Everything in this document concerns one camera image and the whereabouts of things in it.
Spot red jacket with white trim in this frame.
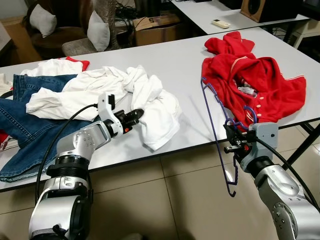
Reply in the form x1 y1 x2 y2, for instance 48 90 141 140
201 31 307 132

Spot open brown cardboard box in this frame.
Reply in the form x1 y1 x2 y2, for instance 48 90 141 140
133 13 182 47

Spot blue denim jeans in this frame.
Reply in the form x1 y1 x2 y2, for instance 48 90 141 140
0 74 82 183

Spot wooden loudspeaker box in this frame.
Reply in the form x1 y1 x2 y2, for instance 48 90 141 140
240 0 296 24

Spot blue clothes hanger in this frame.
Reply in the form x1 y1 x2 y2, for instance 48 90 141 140
200 76 259 198

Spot white remote control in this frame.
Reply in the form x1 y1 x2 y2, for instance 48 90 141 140
211 18 232 29

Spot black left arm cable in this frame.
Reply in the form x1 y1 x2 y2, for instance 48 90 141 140
35 103 101 202

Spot grey cushioned chair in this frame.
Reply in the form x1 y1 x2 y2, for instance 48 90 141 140
62 37 109 57

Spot plain white side table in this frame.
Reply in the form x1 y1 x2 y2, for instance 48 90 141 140
172 0 311 36

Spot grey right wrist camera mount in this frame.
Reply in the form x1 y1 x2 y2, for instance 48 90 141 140
240 122 279 174

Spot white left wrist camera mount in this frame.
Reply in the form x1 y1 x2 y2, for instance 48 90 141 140
96 92 126 137

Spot brown wooden round chair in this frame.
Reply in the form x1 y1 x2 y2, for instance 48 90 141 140
15 0 89 60

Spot grey textured post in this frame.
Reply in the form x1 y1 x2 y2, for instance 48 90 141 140
92 0 121 51

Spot white table with black legs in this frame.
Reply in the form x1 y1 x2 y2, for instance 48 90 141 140
0 26 320 194

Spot large white garment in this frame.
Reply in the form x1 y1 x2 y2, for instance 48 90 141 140
25 65 182 152

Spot white shirt with red part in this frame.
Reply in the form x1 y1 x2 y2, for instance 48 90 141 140
20 56 91 78

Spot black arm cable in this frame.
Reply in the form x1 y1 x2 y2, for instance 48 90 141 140
35 103 101 202
257 136 320 212

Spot white pillow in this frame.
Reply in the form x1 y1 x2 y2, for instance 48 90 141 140
28 4 59 39
87 10 111 53

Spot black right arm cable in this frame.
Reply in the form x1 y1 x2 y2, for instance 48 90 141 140
257 136 320 212

